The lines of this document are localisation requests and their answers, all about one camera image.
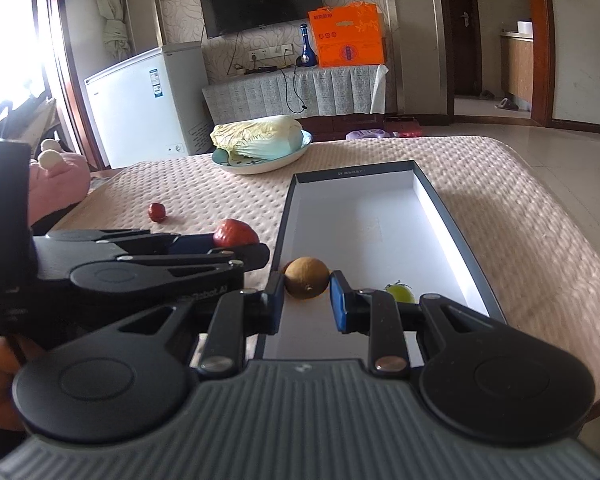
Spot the long grey gift box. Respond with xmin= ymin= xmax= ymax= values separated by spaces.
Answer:
xmin=253 ymin=160 xmax=507 ymax=361

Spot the green tomato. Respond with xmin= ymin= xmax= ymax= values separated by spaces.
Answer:
xmin=385 ymin=281 xmax=416 ymax=304

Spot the red apple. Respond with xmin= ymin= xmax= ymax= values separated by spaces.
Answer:
xmin=212 ymin=219 xmax=260 ymax=248

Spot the small red fruit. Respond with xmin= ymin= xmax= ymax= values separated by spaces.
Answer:
xmin=147 ymin=203 xmax=168 ymax=223

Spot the wooden kitchen cabinet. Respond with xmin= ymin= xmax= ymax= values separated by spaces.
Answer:
xmin=501 ymin=35 xmax=533 ymax=110

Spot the black power cable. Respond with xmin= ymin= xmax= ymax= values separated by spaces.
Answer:
xmin=278 ymin=66 xmax=309 ymax=115

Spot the pink plush toy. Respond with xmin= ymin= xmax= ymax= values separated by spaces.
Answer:
xmin=28 ymin=139 xmax=91 ymax=226

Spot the grey cloth covered cabinet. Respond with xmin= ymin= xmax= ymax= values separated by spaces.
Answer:
xmin=202 ymin=65 xmax=388 ymax=125

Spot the pink textured tablecloth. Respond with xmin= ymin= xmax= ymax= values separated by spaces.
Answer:
xmin=59 ymin=136 xmax=600 ymax=404

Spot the blue glass bottle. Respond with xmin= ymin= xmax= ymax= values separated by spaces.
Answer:
xmin=296 ymin=23 xmax=318 ymax=67

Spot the tied light curtain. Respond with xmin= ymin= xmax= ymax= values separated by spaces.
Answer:
xmin=96 ymin=0 xmax=131 ymax=61

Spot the napa cabbage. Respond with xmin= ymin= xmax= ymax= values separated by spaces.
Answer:
xmin=211 ymin=115 xmax=303 ymax=160

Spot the white chest freezer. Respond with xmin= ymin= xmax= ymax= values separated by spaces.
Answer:
xmin=84 ymin=42 xmax=213 ymax=169

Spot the brown longan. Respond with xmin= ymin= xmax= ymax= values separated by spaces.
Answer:
xmin=284 ymin=257 xmax=330 ymax=300

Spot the light blue plate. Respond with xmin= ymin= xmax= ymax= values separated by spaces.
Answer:
xmin=211 ymin=129 xmax=314 ymax=177

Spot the orange gift bag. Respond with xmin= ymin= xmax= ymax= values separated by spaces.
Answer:
xmin=309 ymin=2 xmax=385 ymax=68

